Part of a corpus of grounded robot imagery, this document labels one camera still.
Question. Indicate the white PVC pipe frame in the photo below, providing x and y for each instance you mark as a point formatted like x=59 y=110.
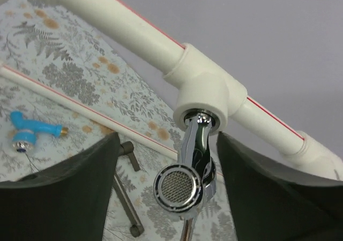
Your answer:
x=203 y=84

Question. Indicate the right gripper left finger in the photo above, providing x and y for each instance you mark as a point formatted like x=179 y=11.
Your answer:
x=67 y=201

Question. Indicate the chrome metal faucet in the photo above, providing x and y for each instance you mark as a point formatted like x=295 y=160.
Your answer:
x=184 y=188

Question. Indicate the blue plastic faucet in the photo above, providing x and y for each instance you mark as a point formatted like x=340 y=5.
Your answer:
x=25 y=137

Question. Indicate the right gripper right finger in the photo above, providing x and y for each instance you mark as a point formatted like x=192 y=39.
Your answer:
x=270 y=201

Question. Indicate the floral patterned table mat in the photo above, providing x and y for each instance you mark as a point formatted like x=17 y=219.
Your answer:
x=58 y=49

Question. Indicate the dark bronze long faucet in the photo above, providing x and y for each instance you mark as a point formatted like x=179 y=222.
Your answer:
x=136 y=229

